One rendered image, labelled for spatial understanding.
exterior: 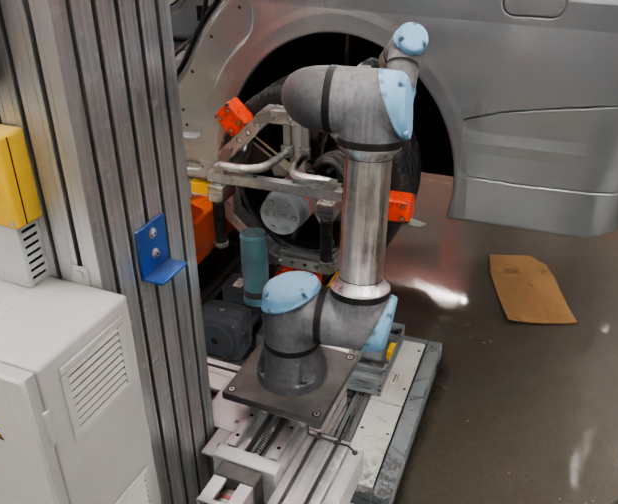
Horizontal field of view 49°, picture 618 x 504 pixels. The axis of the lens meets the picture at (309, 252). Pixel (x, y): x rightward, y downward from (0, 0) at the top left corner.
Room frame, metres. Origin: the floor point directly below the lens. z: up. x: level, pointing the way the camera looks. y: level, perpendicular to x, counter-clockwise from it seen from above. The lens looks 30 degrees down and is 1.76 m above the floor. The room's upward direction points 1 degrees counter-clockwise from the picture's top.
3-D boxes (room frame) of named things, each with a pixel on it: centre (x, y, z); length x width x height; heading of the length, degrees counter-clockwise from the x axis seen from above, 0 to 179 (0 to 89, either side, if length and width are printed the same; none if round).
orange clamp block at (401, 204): (1.86, -0.27, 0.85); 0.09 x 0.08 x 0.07; 69
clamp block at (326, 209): (1.71, -0.06, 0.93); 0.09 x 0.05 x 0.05; 159
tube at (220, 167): (1.89, 0.16, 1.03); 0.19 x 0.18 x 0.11; 159
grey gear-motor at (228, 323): (2.08, 0.26, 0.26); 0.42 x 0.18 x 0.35; 159
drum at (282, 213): (1.90, 0.05, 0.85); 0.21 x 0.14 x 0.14; 159
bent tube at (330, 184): (1.82, -0.02, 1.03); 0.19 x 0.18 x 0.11; 159
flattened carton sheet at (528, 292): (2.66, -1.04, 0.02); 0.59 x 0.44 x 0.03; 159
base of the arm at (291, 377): (1.12, 0.04, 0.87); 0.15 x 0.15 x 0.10
